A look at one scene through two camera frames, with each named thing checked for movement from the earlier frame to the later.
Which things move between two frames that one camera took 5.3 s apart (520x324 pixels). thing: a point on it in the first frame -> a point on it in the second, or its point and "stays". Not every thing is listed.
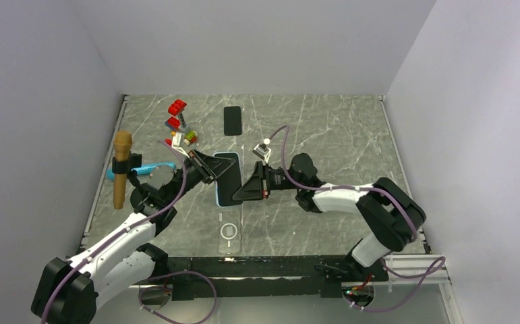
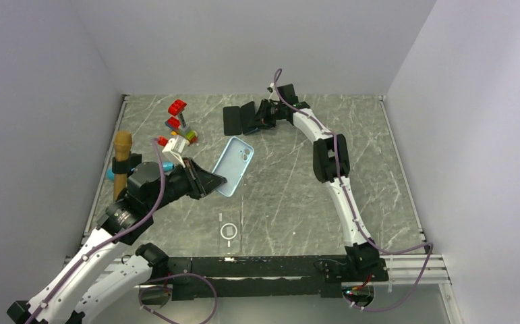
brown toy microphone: [122, 144] stays
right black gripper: [257, 185] -> [262, 118]
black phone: [232, 120] stays
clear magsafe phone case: [229, 231] stays
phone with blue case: [230, 182] -> [248, 119]
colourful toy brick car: [177, 123] stays
